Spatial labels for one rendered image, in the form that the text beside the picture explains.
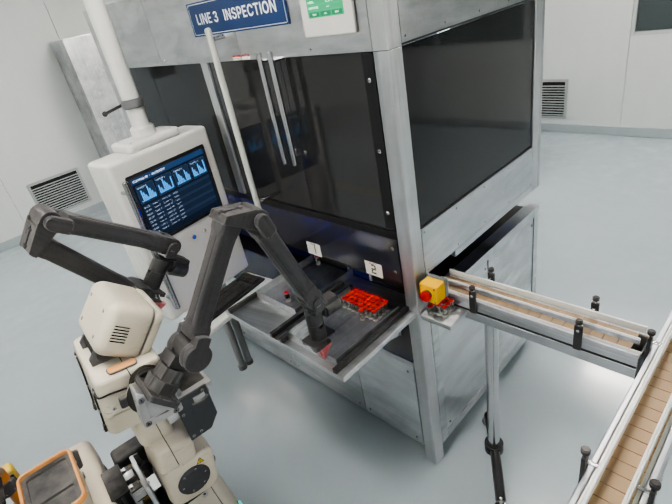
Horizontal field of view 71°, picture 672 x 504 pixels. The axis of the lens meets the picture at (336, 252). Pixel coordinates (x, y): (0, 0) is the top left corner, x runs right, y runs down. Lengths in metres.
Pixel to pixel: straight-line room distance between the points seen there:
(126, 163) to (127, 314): 0.86
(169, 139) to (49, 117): 4.59
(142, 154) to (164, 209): 0.24
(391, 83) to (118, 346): 1.03
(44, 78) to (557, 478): 6.24
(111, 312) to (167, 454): 0.50
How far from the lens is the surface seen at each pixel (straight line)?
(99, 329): 1.36
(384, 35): 1.43
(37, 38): 6.71
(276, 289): 2.10
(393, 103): 1.46
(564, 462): 2.49
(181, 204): 2.19
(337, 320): 1.83
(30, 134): 6.65
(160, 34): 2.44
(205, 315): 1.25
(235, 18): 1.92
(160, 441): 1.61
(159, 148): 2.13
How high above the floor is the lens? 1.98
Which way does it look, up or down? 29 degrees down
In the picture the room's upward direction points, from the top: 12 degrees counter-clockwise
